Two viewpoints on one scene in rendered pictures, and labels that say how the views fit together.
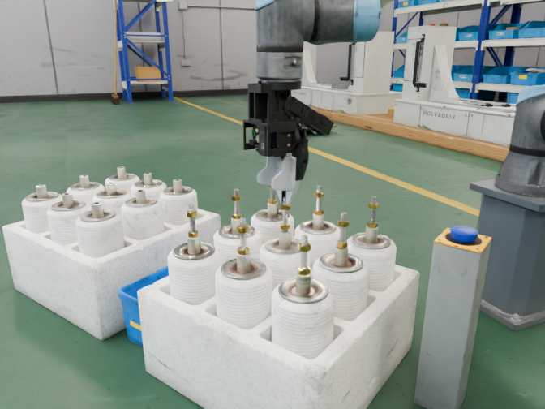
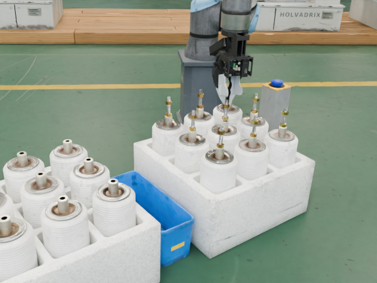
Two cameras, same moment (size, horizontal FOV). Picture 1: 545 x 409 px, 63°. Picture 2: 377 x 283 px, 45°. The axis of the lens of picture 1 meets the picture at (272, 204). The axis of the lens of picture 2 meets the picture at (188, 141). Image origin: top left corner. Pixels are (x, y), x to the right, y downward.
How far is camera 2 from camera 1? 130 cm
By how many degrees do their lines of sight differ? 69
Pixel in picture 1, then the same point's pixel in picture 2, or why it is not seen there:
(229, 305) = (265, 165)
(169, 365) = (233, 233)
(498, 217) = (203, 76)
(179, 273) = (233, 170)
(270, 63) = (247, 21)
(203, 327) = (263, 185)
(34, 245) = (67, 268)
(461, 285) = (285, 104)
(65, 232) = (86, 231)
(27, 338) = not seen: outside the picture
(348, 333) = not seen: hidden behind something
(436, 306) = (276, 120)
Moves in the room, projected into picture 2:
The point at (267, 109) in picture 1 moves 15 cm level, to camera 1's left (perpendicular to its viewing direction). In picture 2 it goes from (238, 49) to (226, 64)
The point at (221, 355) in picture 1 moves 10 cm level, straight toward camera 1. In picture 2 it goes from (271, 192) to (308, 196)
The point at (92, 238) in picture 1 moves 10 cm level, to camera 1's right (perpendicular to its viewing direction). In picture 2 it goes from (133, 209) to (148, 186)
